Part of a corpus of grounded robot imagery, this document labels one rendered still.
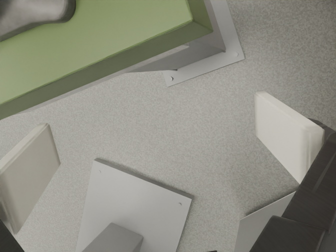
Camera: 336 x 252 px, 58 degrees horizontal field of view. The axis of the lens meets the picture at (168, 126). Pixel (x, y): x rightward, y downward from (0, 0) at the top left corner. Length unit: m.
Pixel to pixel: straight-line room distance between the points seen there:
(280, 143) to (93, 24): 0.20
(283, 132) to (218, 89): 0.97
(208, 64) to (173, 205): 0.57
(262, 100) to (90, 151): 1.23
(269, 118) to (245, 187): 1.03
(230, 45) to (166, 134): 0.41
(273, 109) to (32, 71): 0.24
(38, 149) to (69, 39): 0.15
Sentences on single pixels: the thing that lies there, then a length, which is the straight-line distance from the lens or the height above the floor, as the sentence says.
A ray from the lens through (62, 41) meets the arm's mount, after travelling 0.31.
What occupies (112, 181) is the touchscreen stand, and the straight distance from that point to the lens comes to 1.32.
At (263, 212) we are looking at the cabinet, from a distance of 1.10.
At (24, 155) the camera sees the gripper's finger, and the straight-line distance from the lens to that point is 0.17.
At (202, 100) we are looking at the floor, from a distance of 1.14.
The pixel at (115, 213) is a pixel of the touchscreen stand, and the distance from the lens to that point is 1.37.
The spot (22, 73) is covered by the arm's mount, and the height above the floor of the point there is 0.86.
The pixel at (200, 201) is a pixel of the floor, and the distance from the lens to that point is 1.25.
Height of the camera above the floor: 1.10
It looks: 68 degrees down
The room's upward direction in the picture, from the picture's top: 121 degrees counter-clockwise
